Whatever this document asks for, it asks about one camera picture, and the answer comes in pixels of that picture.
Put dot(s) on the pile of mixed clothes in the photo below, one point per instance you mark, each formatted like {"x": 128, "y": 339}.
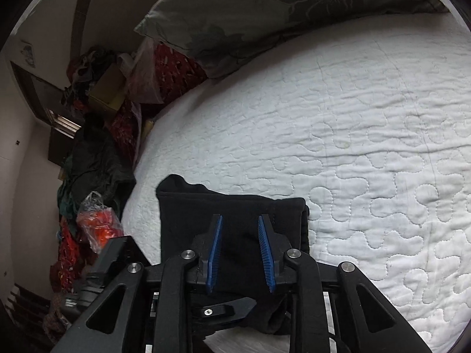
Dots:
{"x": 88, "y": 70}

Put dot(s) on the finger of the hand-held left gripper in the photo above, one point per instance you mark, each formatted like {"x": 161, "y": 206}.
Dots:
{"x": 220, "y": 310}

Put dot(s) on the grey floral pillow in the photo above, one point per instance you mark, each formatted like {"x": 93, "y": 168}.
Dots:
{"x": 257, "y": 7}

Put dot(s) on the black pants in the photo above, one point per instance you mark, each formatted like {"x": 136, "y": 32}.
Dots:
{"x": 239, "y": 206}

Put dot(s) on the cardboard box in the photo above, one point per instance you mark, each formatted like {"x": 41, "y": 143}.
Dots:
{"x": 106, "y": 92}

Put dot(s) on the window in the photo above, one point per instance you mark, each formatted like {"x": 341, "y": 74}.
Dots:
{"x": 64, "y": 123}

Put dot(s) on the red patterned cloth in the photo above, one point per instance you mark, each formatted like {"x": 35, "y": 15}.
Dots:
{"x": 123, "y": 128}
{"x": 68, "y": 253}

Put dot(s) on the red cloth in plastic bag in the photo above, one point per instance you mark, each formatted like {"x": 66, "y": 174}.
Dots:
{"x": 173, "y": 70}

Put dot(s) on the white quilted bedspread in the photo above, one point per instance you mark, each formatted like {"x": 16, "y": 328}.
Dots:
{"x": 368, "y": 154}

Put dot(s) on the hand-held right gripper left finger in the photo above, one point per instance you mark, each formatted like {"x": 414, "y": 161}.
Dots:
{"x": 215, "y": 253}

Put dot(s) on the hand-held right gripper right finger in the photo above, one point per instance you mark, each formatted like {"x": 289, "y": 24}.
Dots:
{"x": 266, "y": 257}

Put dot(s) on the dark green cloth pile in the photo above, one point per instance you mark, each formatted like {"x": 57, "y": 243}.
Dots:
{"x": 95, "y": 161}

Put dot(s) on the orange item in clear bag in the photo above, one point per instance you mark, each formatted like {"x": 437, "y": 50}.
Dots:
{"x": 103, "y": 228}

